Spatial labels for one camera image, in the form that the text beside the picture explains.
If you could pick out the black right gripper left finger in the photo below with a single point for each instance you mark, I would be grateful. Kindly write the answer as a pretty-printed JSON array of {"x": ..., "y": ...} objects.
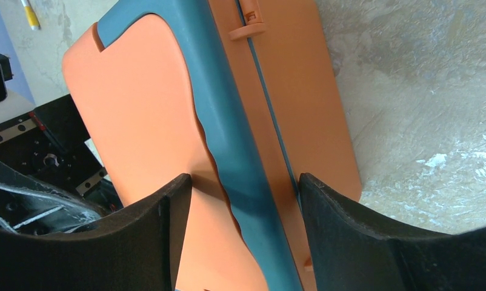
[{"x": 136, "y": 248}]

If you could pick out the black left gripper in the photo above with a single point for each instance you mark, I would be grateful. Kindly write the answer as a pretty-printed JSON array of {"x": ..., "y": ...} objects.
[{"x": 48, "y": 174}]

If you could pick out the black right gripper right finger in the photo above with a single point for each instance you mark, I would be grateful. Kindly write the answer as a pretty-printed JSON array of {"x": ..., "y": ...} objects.
[{"x": 355, "y": 248}]

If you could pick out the orange medicine kit box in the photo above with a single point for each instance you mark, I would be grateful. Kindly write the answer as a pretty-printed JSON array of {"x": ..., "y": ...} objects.
[{"x": 136, "y": 100}]

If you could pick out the white yellow thermometer pen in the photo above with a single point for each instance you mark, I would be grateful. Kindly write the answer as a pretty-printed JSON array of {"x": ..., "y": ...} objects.
[{"x": 30, "y": 15}]

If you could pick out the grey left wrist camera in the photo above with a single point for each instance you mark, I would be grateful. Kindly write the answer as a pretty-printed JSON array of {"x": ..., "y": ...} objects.
[{"x": 12, "y": 104}]

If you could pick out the teal box carry handle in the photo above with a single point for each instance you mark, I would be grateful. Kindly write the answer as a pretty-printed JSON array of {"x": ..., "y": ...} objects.
[{"x": 227, "y": 131}]

